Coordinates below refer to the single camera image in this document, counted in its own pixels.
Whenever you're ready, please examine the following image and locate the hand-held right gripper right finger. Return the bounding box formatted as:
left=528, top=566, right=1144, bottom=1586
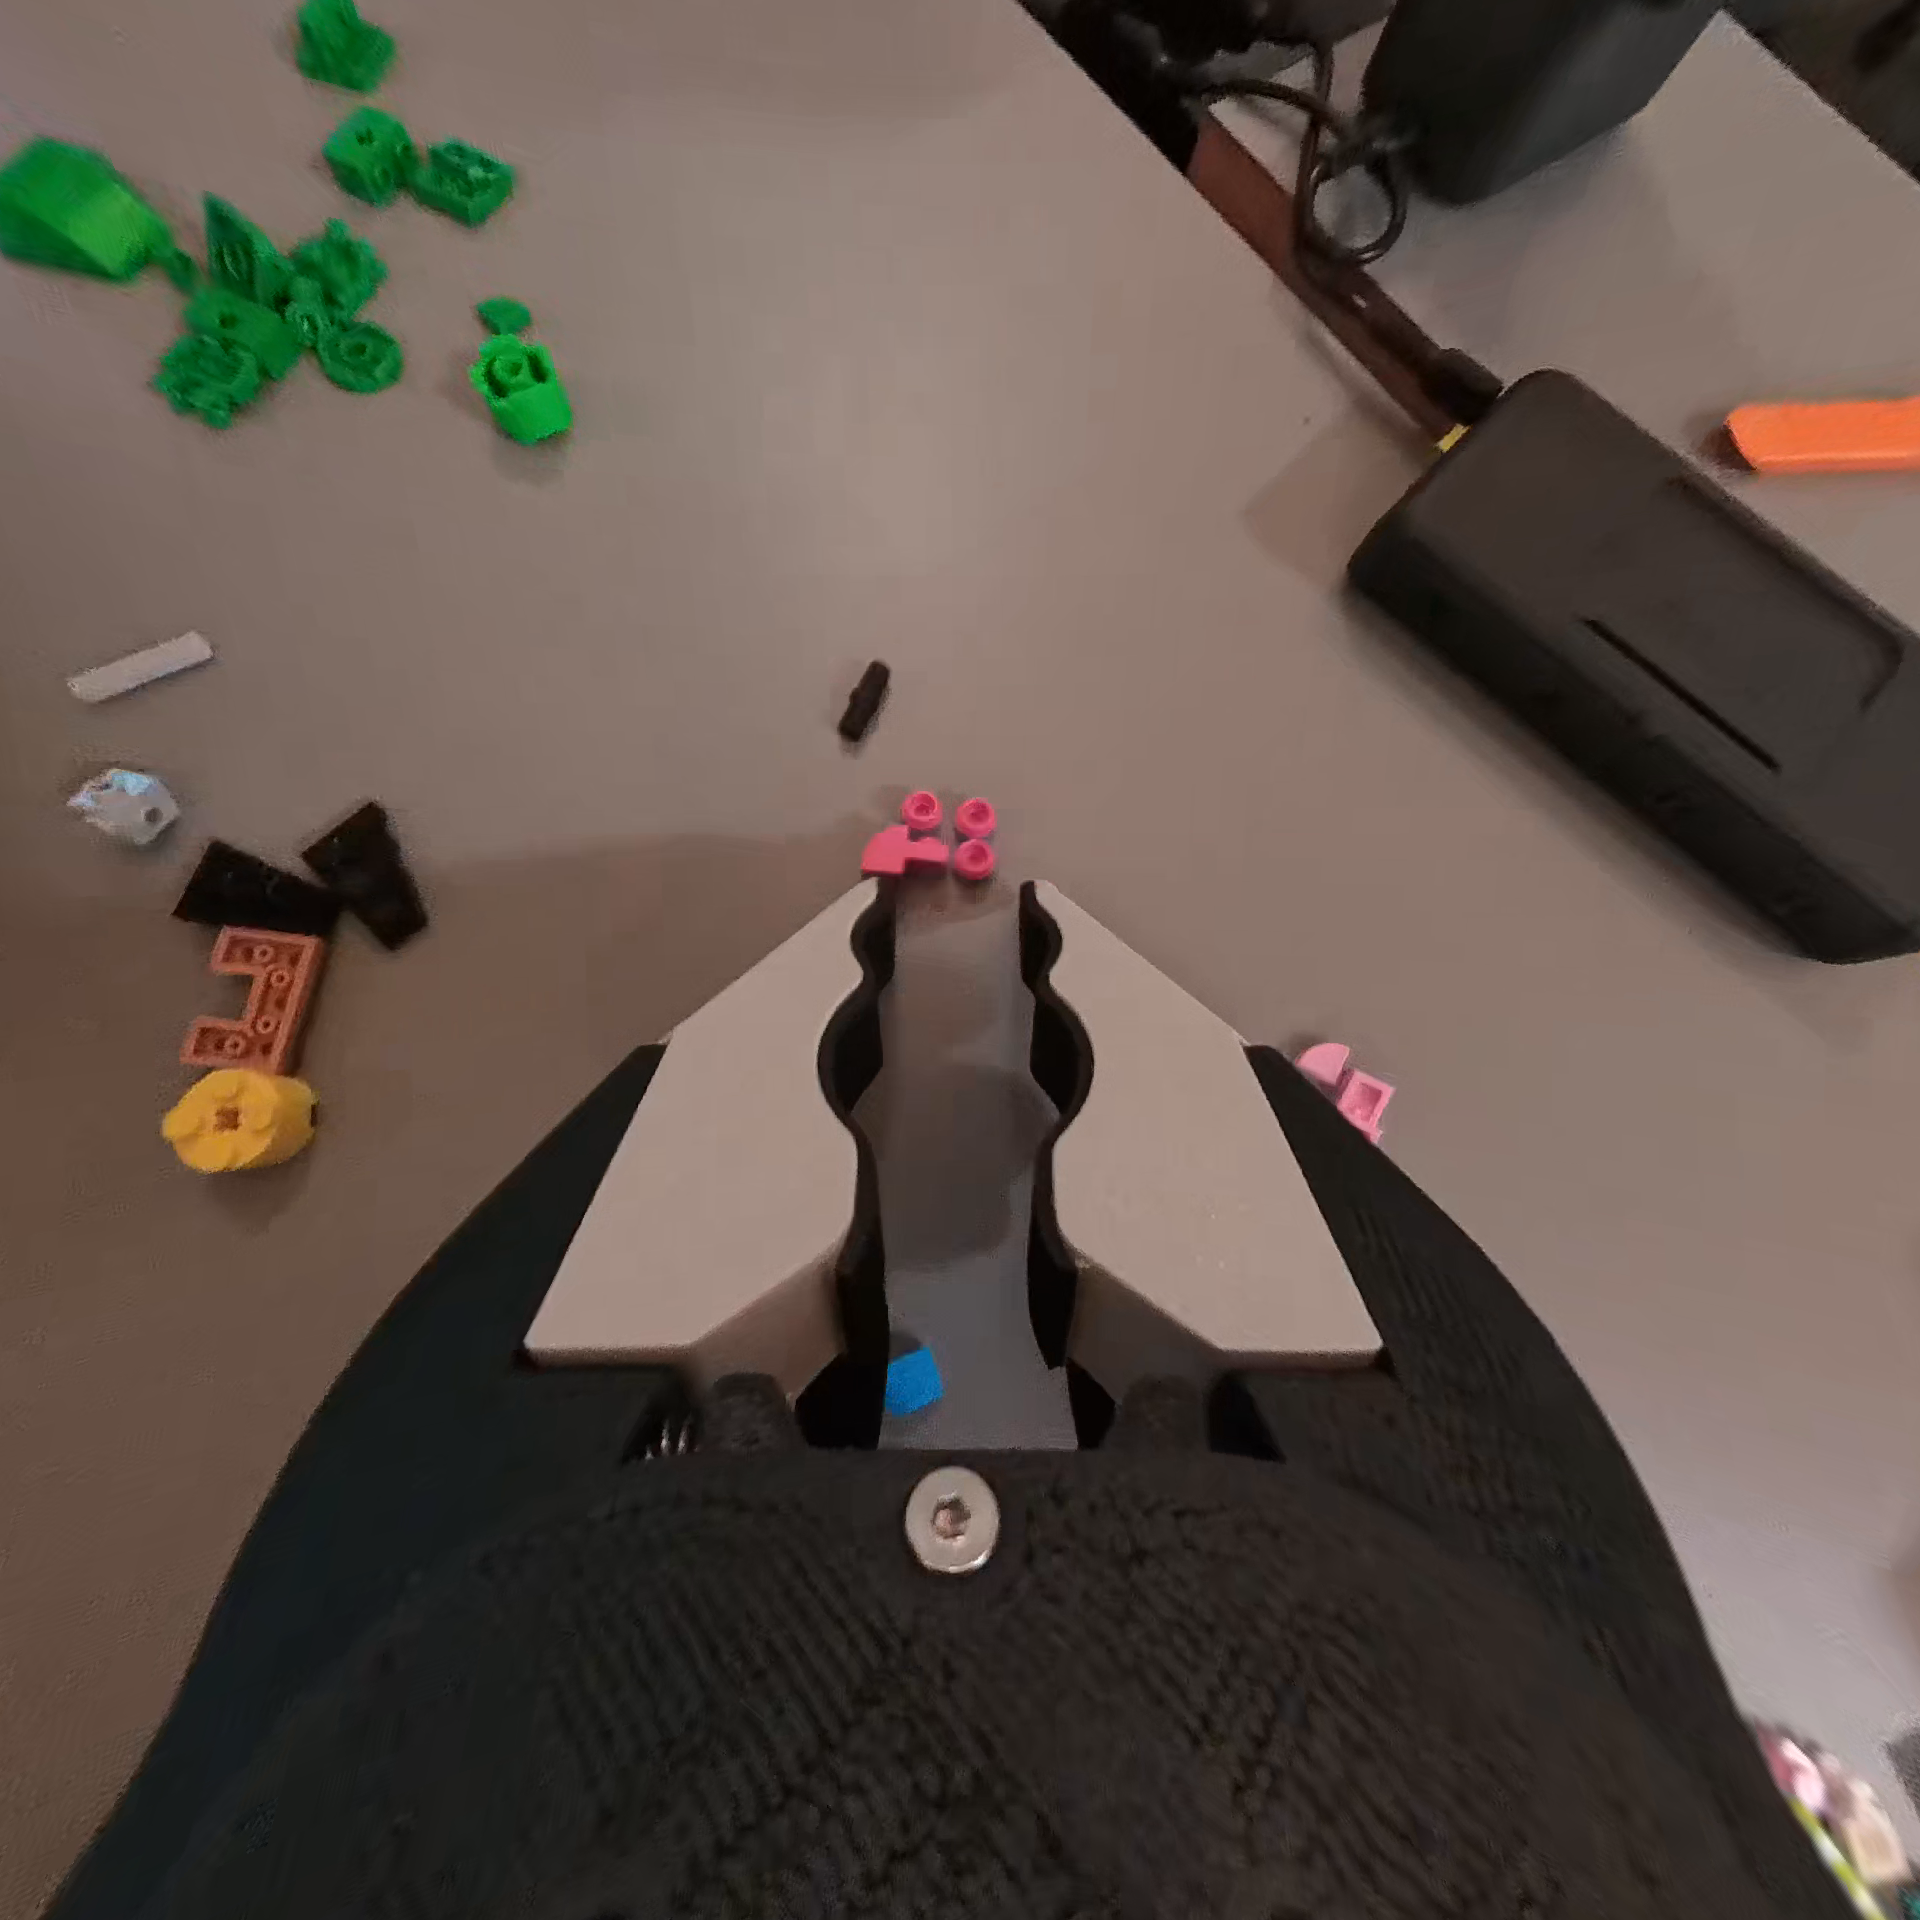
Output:
left=1016, top=878, right=1385, bottom=1394

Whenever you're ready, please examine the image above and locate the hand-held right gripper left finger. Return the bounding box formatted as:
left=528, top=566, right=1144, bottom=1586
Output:
left=523, top=878, right=901, bottom=1394

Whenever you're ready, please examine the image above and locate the pink small brick assembly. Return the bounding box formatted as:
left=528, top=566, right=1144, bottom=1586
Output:
left=860, top=789, right=1000, bottom=885

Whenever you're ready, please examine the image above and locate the grey desk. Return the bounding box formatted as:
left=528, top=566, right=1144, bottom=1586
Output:
left=0, top=0, right=1920, bottom=1920

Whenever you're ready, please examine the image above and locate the light pink small plate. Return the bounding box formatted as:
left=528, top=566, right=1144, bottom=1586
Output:
left=1292, top=1039, right=1399, bottom=1144

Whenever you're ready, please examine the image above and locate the yellow round brick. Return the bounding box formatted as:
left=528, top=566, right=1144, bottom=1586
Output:
left=159, top=1066, right=323, bottom=1176

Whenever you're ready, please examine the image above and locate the black wedge plate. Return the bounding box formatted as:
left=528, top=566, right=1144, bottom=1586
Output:
left=297, top=800, right=432, bottom=954

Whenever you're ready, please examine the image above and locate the salmon L-shaped plate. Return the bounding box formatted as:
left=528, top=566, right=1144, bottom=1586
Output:
left=177, top=925, right=328, bottom=1076

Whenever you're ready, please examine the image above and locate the grey small knob brick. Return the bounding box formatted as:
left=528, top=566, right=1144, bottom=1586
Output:
left=65, top=766, right=183, bottom=851

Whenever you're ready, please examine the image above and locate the black rectangular case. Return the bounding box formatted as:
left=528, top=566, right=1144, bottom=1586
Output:
left=1343, top=365, right=1920, bottom=966

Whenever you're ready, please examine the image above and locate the grey axle pin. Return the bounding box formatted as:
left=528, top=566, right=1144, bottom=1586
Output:
left=63, top=628, right=216, bottom=709

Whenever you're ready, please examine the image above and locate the pile of colourful bricks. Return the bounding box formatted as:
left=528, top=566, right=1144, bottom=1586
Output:
left=1747, top=1720, right=1911, bottom=1920

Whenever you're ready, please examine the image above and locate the small orange tag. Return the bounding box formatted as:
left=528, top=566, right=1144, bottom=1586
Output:
left=1723, top=395, right=1920, bottom=476

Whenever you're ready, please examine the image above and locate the pile of small green bricks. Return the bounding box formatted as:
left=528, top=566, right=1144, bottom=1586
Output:
left=0, top=0, right=576, bottom=451

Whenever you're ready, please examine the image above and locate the black bracket brick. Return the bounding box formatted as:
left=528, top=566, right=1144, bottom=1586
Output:
left=172, top=839, right=340, bottom=942

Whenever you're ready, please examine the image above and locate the black cable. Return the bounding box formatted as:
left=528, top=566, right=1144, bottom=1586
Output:
left=1191, top=36, right=1503, bottom=442

